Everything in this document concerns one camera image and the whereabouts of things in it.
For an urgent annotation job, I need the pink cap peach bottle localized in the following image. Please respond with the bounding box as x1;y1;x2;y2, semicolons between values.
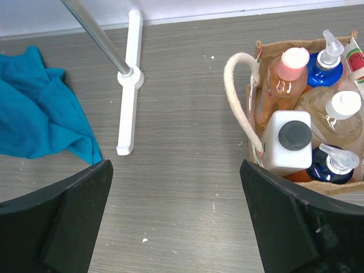
255;47;309;129

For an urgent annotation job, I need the white bottle black cap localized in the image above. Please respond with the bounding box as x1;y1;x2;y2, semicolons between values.
261;110;312;177

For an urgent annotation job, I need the teal cloth shirt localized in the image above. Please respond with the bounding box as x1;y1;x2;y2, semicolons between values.
1;46;102;164

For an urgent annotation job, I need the blue orange pump bottle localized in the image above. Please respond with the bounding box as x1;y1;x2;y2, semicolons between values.
285;143;359;185

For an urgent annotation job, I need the clear amber bottle white cap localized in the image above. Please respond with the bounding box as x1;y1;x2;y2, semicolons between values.
295;87;363;151

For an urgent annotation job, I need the white metal clothes rack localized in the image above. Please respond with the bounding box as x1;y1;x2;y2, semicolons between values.
61;0;144;156

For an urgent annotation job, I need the canvas burlap tote bag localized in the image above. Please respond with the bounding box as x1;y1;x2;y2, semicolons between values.
224;30;363;196

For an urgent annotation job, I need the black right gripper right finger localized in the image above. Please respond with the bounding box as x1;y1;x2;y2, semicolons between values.
240;160;363;272

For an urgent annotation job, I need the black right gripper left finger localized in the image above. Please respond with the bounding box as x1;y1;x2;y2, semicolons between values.
1;160;113;272

